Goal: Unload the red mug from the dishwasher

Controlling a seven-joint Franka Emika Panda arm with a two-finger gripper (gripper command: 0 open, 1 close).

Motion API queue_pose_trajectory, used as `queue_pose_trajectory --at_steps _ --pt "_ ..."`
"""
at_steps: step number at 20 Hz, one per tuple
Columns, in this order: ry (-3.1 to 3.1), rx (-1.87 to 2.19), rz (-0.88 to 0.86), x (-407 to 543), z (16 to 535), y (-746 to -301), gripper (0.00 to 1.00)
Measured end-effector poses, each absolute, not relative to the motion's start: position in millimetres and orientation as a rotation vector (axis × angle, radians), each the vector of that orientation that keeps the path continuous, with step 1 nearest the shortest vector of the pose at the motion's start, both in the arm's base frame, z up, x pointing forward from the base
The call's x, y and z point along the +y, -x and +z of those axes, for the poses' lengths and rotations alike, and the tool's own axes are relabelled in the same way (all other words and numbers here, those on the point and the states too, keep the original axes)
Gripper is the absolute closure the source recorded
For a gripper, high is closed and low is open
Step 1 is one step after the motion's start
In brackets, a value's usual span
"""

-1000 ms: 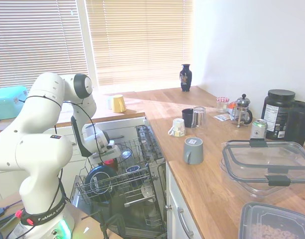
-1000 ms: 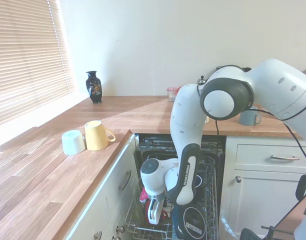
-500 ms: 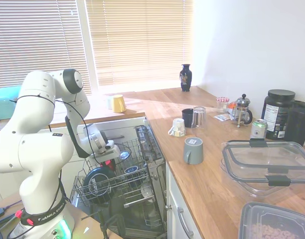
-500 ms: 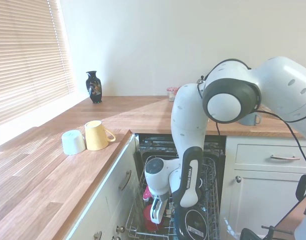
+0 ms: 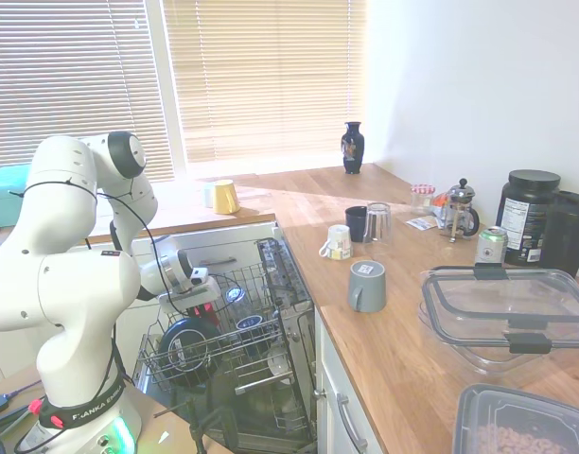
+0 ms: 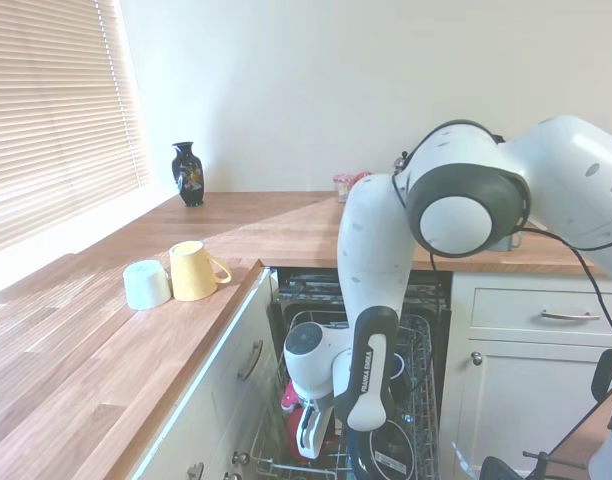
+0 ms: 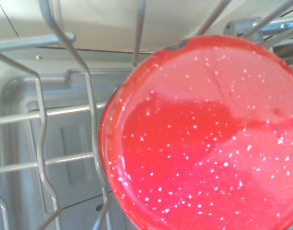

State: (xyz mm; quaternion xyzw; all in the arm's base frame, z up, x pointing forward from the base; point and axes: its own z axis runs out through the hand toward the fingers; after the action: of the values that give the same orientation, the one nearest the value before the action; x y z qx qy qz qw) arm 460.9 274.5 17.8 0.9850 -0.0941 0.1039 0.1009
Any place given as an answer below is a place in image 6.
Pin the black camera tripod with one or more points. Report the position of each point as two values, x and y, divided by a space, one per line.
606 370

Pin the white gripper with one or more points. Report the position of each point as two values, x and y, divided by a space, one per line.
312 432

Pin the black round pan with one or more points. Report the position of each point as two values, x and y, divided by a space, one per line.
391 450

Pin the red mug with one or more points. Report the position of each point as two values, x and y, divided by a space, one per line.
290 397

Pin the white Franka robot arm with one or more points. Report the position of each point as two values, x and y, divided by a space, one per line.
376 240

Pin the yellow mug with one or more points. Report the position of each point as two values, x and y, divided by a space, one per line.
191 272

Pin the wide beige window blind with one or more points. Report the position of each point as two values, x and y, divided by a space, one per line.
51 115

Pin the glass french press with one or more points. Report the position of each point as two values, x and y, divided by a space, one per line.
400 161

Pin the orange snack packet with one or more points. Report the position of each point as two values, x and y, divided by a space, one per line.
363 176

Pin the gray mug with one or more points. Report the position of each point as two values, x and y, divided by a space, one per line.
506 242

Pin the glass jar with red lid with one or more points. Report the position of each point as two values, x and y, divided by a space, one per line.
343 187

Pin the plain white mug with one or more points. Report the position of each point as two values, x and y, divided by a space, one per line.
146 285

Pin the silver cabinet knob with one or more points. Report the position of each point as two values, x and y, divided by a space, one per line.
232 476
476 358
241 457

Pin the dark blue painted vase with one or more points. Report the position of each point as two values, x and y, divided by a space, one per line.
187 175

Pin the open dishwasher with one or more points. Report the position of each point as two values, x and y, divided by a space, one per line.
311 290

